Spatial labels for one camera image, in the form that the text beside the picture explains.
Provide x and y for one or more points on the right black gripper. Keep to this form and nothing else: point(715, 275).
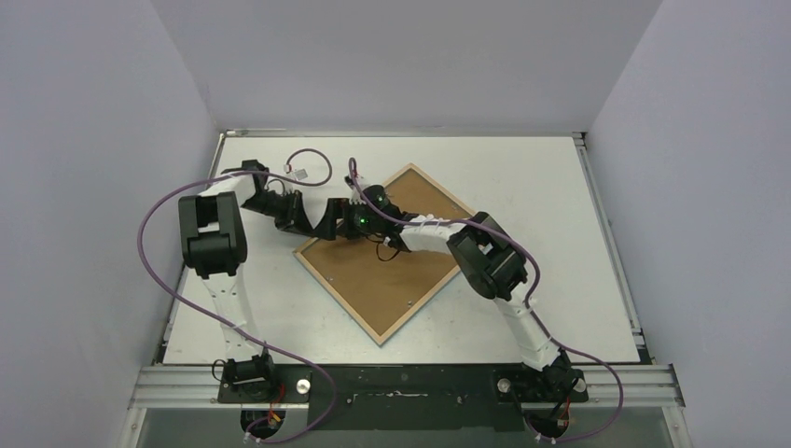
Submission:
point(342, 216)

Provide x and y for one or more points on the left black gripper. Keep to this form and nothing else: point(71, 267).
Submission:
point(296, 218)

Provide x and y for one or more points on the blue wooden picture frame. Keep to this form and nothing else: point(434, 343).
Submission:
point(309, 260)

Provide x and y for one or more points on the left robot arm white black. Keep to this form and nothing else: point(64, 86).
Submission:
point(214, 245)

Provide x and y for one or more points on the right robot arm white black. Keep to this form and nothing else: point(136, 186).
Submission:
point(487, 257)

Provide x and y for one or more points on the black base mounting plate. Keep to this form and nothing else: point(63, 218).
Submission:
point(361, 397)

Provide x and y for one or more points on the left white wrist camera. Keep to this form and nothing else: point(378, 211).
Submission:
point(298, 174)

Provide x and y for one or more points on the aluminium rail front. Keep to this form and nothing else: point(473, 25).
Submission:
point(194, 387)

